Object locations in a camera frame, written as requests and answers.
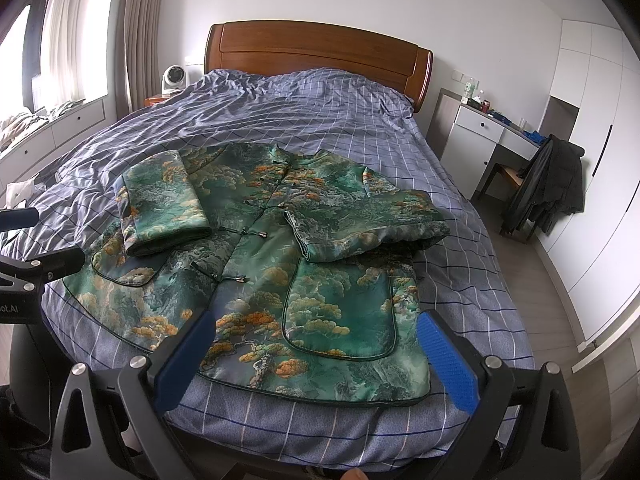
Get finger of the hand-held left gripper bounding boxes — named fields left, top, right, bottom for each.
left=0, top=208, right=41, bottom=234
left=0, top=246, right=87, bottom=293

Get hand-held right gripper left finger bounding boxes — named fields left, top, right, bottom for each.
left=50, top=307, right=218, bottom=480

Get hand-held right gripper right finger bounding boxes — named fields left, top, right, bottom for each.
left=417, top=310, right=583, bottom=480

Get green printed padded jacket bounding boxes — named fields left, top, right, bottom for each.
left=62, top=141, right=451, bottom=408

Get pile of light clothes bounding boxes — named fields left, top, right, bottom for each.
left=0, top=101, right=83, bottom=151

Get white crumpled paper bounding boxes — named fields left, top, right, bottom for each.
left=4, top=175, right=43, bottom=206

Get white window cabinet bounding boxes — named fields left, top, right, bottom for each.
left=0, top=97, right=108, bottom=181

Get window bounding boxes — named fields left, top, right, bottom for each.
left=0, top=0, right=53, bottom=116

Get white sheer curtain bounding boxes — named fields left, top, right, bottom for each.
left=40, top=0, right=91, bottom=108

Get wooden chair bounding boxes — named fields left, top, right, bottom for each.
left=477, top=162, right=531, bottom=241

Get chair with black jacket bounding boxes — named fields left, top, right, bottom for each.
left=502, top=134, right=586, bottom=236

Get small white fan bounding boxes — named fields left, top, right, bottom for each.
left=161, top=63, right=187, bottom=97

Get beige curtain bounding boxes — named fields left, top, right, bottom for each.
left=114, top=0, right=173, bottom=123

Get white desk with drawers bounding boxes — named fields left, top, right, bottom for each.
left=437, top=87, right=543, bottom=201

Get white wardrobe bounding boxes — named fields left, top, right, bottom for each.
left=537, top=19, right=640, bottom=356

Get bed with blue checked duvet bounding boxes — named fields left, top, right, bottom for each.
left=0, top=66, right=536, bottom=466

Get wooden bed headboard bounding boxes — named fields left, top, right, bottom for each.
left=204, top=21, right=434, bottom=113

